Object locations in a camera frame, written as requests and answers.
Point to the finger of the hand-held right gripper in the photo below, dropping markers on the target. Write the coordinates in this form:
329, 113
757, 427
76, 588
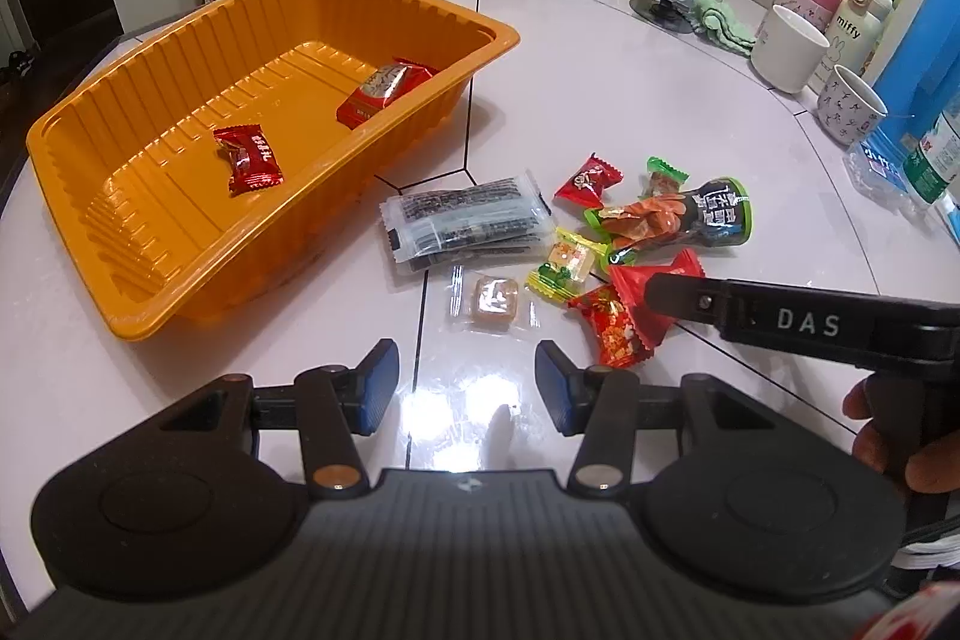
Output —
690, 299

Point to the red patterned candy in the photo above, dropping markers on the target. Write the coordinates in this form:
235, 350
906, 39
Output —
611, 325

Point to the person's right hand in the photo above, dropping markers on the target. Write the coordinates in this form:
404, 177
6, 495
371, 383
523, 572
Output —
885, 449

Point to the clear brown candy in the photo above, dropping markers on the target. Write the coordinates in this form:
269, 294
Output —
495, 296

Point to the plain red snack packet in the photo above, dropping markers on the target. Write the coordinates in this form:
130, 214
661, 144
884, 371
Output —
628, 287

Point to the green cloth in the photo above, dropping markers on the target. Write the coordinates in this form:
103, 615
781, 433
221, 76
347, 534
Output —
724, 25

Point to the clear plastic water bottle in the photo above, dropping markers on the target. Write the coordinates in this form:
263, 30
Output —
877, 171

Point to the black and green snack packet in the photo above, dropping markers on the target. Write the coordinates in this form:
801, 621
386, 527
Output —
705, 212

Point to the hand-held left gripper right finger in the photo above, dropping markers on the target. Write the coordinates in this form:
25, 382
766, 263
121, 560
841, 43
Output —
551, 389

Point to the clear packet of black bars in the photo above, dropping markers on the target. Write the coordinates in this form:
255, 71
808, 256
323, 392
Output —
465, 201
480, 246

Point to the small red candy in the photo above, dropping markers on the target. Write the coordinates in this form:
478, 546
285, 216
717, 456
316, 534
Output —
589, 179

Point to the yellow and green candy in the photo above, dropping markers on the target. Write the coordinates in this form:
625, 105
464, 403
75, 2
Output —
566, 261

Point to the dark red candy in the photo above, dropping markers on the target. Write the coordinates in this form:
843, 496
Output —
247, 160

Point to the red and white snack packet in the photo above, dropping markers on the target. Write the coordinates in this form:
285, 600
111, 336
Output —
379, 93

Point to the white thermos bottle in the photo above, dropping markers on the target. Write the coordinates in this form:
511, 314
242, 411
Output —
855, 33

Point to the patterned white cup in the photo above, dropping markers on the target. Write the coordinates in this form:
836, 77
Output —
844, 108

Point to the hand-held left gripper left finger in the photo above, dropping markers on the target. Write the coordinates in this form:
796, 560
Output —
379, 385

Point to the orange plastic tray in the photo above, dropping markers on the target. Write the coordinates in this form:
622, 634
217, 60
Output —
172, 108

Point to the blue container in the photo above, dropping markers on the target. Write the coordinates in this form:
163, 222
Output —
930, 48

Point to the green label bottle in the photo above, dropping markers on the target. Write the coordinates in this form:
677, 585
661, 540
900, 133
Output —
930, 160

